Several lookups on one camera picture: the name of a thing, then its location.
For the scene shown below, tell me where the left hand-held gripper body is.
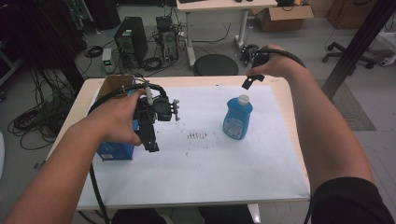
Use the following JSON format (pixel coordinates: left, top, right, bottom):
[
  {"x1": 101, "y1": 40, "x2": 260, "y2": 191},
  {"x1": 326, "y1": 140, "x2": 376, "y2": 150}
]
[{"x1": 134, "y1": 84, "x2": 182, "y2": 133}]

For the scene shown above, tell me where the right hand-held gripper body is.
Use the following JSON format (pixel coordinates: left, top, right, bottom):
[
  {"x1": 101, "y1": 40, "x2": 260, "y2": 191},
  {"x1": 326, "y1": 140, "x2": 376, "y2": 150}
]
[{"x1": 239, "y1": 44, "x2": 271, "y2": 68}]

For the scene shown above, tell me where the blue cardboard box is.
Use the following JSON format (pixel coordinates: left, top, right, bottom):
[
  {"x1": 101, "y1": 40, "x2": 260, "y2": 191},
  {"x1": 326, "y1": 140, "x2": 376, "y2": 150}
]
[{"x1": 95, "y1": 74, "x2": 141, "y2": 161}]

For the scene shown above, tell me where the blue bottle with white cap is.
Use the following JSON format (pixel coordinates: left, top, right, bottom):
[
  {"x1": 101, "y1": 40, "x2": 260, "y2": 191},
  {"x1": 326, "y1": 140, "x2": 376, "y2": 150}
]
[{"x1": 222, "y1": 93, "x2": 254, "y2": 141}]

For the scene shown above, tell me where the person's right hand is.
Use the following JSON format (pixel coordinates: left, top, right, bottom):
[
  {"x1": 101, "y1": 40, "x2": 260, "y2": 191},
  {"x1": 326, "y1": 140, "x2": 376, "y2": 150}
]
[{"x1": 246, "y1": 43, "x2": 299, "y2": 80}]

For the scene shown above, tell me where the person's left hand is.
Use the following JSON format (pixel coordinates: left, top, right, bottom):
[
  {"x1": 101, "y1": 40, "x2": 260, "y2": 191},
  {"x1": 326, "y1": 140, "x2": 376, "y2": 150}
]
[{"x1": 88, "y1": 89, "x2": 148, "y2": 147}]

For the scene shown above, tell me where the round black stool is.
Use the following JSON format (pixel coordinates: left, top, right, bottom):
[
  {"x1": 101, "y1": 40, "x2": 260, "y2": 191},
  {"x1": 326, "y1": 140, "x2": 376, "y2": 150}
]
[{"x1": 192, "y1": 53, "x2": 240, "y2": 77}]

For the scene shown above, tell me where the open brown cardboard box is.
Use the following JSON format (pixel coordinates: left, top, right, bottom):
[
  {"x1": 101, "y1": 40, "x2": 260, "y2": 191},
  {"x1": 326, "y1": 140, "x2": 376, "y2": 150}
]
[{"x1": 250, "y1": 4, "x2": 315, "y2": 33}]

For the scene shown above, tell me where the white desk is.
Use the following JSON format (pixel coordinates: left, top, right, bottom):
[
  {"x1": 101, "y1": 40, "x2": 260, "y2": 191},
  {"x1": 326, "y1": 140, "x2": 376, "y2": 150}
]
[{"x1": 175, "y1": 0, "x2": 279, "y2": 68}]

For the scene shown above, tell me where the white paper sheet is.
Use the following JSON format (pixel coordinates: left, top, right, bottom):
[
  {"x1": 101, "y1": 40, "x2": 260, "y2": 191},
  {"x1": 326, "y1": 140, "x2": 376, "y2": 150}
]
[{"x1": 77, "y1": 84, "x2": 312, "y2": 210}]

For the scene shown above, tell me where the small white device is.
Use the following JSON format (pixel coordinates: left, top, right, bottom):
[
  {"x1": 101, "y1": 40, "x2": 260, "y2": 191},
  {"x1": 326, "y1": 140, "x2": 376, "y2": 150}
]
[{"x1": 101, "y1": 48, "x2": 115, "y2": 75}]

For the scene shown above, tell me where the black computer tower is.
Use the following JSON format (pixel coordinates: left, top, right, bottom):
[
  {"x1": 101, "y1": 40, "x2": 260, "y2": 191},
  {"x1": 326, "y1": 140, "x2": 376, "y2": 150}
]
[{"x1": 113, "y1": 16, "x2": 149, "y2": 70}]

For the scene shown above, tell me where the open computer case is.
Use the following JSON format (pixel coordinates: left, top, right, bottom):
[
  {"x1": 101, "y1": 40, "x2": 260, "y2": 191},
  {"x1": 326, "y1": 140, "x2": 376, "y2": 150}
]
[{"x1": 155, "y1": 15, "x2": 180, "y2": 63}]

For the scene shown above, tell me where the person's leg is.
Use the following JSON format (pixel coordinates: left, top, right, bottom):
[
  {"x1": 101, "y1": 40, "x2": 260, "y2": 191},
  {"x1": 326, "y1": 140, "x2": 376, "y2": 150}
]
[
  {"x1": 198, "y1": 204, "x2": 255, "y2": 224},
  {"x1": 111, "y1": 207, "x2": 168, "y2": 224}
]

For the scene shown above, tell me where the black office chair base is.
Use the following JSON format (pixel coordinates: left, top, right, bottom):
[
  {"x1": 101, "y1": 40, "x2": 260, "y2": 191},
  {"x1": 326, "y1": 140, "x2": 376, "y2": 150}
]
[{"x1": 321, "y1": 41, "x2": 378, "y2": 70}]

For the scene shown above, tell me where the closed brown cardboard box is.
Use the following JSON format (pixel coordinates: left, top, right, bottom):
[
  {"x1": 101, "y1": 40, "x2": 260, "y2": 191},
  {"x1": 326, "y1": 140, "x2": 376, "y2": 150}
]
[{"x1": 326, "y1": 0, "x2": 380, "y2": 31}]

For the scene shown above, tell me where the grey floor mat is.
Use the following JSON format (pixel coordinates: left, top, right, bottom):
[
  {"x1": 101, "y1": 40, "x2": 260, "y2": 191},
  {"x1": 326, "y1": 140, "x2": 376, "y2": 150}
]
[{"x1": 317, "y1": 78, "x2": 377, "y2": 132}]

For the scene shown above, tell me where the dark bulky object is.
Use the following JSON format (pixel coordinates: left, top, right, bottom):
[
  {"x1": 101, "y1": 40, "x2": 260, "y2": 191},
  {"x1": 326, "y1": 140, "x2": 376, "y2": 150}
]
[{"x1": 83, "y1": 0, "x2": 122, "y2": 31}]

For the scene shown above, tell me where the black sleeve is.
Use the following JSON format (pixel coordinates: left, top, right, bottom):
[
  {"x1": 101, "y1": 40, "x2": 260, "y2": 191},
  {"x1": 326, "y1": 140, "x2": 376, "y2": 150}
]
[{"x1": 310, "y1": 176, "x2": 396, "y2": 224}]

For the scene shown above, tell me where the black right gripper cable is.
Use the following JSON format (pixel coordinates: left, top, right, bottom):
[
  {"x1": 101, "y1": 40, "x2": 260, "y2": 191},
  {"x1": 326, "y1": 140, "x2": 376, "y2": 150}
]
[{"x1": 258, "y1": 48, "x2": 308, "y2": 70}]

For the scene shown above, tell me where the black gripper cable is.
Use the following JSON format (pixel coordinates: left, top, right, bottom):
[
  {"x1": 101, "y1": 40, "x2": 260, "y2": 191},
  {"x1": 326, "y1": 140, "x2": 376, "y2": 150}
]
[
  {"x1": 88, "y1": 82, "x2": 168, "y2": 224},
  {"x1": 258, "y1": 48, "x2": 308, "y2": 70}
]

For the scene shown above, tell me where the black floor cable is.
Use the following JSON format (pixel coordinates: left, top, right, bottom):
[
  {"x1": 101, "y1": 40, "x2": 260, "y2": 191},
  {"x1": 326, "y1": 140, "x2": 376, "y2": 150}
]
[{"x1": 191, "y1": 21, "x2": 233, "y2": 45}]

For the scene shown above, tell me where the coiled black cable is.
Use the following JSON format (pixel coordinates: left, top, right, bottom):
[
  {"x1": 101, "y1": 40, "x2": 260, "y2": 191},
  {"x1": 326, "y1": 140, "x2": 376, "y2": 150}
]
[
  {"x1": 142, "y1": 56, "x2": 163, "y2": 72},
  {"x1": 83, "y1": 45, "x2": 105, "y2": 59}
]

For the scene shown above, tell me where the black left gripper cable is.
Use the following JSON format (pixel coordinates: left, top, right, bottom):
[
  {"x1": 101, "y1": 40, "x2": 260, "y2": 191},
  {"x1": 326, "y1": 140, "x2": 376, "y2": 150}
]
[{"x1": 88, "y1": 82, "x2": 168, "y2": 224}]

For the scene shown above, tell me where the black metal post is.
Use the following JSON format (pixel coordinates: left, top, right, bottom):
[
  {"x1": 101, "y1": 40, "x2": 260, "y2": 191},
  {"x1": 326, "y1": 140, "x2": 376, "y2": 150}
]
[{"x1": 320, "y1": 0, "x2": 396, "y2": 101}]

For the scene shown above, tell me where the bundle of black cables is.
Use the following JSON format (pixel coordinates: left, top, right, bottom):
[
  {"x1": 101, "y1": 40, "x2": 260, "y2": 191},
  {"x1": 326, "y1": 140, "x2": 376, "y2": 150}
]
[{"x1": 7, "y1": 67, "x2": 78, "y2": 151}]

